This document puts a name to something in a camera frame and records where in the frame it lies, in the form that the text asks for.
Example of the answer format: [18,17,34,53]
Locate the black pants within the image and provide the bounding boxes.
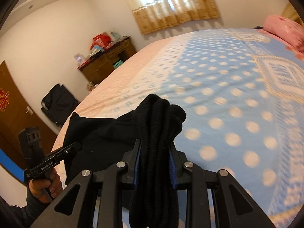
[63,94,187,227]

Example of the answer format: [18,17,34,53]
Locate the dark sleeve left forearm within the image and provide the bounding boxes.
[1,188,49,227]

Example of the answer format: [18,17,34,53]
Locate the left hand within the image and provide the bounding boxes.
[28,168,63,203]

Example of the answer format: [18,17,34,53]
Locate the black phone on left gripper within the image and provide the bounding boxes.
[19,127,44,167]

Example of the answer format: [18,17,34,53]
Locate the brown wooden door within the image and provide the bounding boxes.
[0,62,57,169]

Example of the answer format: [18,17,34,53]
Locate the red door ornament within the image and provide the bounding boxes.
[0,88,10,112]

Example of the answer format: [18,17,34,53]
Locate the blue polka dot bedspread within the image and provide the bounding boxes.
[50,28,304,228]

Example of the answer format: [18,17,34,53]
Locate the brown wooden dresser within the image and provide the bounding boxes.
[78,36,137,84]

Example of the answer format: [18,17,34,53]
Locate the red gift bag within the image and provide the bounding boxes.
[90,32,112,50]

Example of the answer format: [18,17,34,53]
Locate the pink floral pillow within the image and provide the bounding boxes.
[263,15,303,61]

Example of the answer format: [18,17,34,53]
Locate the beige curtain far window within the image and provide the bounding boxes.
[126,0,219,35]

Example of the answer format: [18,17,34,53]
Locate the cream wooden headboard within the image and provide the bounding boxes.
[281,3,303,26]

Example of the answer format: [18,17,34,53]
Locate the white photo frame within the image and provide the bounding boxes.
[74,53,86,66]

